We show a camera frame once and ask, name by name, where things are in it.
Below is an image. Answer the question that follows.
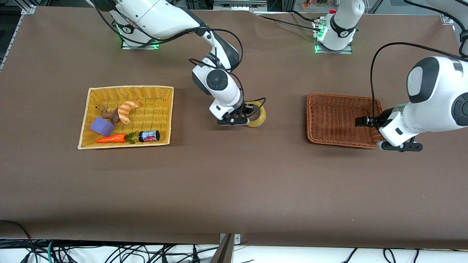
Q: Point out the black looping cable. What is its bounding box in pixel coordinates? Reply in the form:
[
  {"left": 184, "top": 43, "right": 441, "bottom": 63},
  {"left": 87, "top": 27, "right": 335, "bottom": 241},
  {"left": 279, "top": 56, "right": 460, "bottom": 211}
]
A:
[{"left": 0, "top": 220, "right": 39, "bottom": 263}]

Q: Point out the black cable on table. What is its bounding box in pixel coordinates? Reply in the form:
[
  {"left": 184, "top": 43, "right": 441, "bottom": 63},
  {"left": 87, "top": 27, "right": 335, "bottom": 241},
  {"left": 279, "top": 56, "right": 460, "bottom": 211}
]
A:
[{"left": 255, "top": 10, "right": 323, "bottom": 32}]

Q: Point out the purple foam cube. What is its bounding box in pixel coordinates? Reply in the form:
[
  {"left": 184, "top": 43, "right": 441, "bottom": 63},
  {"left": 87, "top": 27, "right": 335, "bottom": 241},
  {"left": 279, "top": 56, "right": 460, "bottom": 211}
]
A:
[{"left": 90, "top": 117, "right": 115, "bottom": 137}]

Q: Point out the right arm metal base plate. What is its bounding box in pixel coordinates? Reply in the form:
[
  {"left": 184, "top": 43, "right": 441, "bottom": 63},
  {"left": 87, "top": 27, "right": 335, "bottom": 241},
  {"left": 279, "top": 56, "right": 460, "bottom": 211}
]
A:
[{"left": 121, "top": 35, "right": 161, "bottom": 50}]

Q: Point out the brown root toy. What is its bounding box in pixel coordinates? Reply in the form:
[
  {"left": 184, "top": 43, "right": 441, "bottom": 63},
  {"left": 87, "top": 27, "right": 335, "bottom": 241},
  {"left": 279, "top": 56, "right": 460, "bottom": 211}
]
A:
[{"left": 95, "top": 106, "right": 121, "bottom": 125}]

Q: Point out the brown wicker basket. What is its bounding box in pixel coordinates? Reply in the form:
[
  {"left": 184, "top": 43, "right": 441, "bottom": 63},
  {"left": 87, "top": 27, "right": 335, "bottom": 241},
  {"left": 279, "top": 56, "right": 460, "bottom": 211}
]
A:
[{"left": 306, "top": 92, "right": 385, "bottom": 149}]

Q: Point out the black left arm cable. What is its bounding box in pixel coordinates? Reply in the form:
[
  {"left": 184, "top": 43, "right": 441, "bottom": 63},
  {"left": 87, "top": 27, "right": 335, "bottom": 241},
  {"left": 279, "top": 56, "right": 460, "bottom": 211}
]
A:
[{"left": 370, "top": 0, "right": 468, "bottom": 126}]

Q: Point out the grey metal box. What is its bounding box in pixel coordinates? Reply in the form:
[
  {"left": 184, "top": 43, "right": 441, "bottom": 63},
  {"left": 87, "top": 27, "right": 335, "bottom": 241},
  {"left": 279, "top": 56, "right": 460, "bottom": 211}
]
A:
[{"left": 213, "top": 0, "right": 268, "bottom": 12}]

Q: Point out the grey metal bar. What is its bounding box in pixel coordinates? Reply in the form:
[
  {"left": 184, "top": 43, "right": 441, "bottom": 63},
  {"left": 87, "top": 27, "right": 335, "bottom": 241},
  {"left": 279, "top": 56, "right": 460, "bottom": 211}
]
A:
[{"left": 210, "top": 234, "right": 235, "bottom": 263}]

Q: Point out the clear yellowish tape roll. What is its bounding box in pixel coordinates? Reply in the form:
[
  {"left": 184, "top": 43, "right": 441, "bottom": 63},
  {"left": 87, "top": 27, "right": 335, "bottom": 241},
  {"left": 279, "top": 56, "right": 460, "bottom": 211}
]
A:
[{"left": 246, "top": 101, "right": 267, "bottom": 128}]

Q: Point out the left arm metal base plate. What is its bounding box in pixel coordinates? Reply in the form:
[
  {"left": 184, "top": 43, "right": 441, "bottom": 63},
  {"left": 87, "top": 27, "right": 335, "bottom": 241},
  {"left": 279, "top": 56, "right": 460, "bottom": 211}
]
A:
[{"left": 313, "top": 18, "right": 354, "bottom": 55}]

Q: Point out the toy croissant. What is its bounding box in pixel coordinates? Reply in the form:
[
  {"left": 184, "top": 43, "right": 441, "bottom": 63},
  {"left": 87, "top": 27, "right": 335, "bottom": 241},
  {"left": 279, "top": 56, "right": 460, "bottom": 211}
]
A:
[{"left": 117, "top": 101, "right": 140, "bottom": 125}]

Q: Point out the small black can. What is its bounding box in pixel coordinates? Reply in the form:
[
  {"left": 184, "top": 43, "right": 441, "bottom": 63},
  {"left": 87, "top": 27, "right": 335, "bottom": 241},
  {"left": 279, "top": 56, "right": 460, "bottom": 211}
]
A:
[{"left": 139, "top": 130, "right": 161, "bottom": 143}]

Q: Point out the silver metal bracket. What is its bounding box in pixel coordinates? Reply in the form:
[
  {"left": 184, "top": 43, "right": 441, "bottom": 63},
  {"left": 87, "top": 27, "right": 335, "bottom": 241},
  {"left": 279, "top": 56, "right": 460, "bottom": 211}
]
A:
[{"left": 219, "top": 233, "right": 241, "bottom": 245}]

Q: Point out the yellow wicker basket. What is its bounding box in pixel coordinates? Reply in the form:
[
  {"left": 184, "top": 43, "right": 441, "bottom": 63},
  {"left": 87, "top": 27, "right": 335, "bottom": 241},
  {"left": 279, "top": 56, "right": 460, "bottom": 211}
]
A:
[{"left": 78, "top": 85, "right": 174, "bottom": 150}]

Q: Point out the orange toy carrot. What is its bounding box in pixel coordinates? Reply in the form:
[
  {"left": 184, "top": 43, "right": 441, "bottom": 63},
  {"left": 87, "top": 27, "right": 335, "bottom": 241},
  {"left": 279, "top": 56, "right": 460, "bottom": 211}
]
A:
[{"left": 96, "top": 132, "right": 139, "bottom": 144}]

